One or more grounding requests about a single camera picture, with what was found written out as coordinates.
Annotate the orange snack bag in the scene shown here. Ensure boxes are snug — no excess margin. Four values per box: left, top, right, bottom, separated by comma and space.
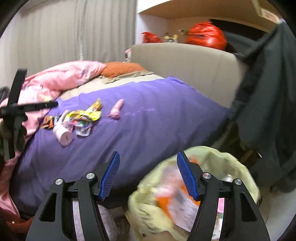
156, 160, 200, 232

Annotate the pink cartoon packet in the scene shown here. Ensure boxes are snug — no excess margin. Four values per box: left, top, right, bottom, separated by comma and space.
62, 110, 93, 137

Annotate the yellow snack wrapper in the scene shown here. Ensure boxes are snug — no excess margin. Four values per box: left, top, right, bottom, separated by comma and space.
66, 98, 103, 121

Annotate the clear pink plastic packaging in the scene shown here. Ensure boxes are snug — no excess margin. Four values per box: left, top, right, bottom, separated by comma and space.
156, 164, 184, 197

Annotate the yellow-green trash bag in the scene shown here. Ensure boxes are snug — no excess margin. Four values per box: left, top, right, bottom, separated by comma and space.
128, 146, 260, 240

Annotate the gloved left hand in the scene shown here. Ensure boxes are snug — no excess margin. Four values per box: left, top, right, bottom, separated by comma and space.
1, 121, 27, 161

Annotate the small brown wrapper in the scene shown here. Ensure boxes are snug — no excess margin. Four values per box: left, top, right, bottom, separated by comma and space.
40, 115, 54, 129

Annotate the pink patterned duvet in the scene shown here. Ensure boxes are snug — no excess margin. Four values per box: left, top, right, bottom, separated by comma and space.
1, 61, 106, 216

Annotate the pink cylindrical cup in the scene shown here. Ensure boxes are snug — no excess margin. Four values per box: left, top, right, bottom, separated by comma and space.
53, 124, 73, 147

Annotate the beige cloth under pillow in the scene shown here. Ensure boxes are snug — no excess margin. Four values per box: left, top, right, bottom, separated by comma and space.
102, 71, 153, 84

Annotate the pink caterpillar toy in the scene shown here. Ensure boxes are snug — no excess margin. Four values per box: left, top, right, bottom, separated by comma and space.
109, 99, 125, 120

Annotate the orange pillow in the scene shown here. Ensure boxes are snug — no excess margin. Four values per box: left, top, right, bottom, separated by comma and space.
101, 62, 146, 78

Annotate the dark jacket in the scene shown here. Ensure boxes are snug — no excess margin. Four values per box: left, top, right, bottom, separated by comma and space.
229, 22, 295, 192

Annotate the purple bed sheet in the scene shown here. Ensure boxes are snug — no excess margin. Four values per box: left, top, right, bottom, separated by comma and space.
10, 77, 228, 215

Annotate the pink plush toy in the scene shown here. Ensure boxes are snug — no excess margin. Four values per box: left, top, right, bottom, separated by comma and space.
125, 49, 132, 62

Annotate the small red plastic bag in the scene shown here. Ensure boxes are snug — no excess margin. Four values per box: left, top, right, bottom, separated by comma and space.
142, 32, 163, 44

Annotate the beige bed headboard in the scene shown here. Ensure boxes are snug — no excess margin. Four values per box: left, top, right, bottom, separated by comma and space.
131, 43, 247, 108

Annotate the yellow-eared figurine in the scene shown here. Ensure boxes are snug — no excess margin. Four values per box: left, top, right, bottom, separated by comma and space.
163, 33, 178, 43

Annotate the large red plastic bag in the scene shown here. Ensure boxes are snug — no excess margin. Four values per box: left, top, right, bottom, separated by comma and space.
185, 22, 227, 51

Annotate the framed picture on shelf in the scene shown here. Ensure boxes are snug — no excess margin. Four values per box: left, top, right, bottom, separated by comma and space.
251, 0, 281, 24

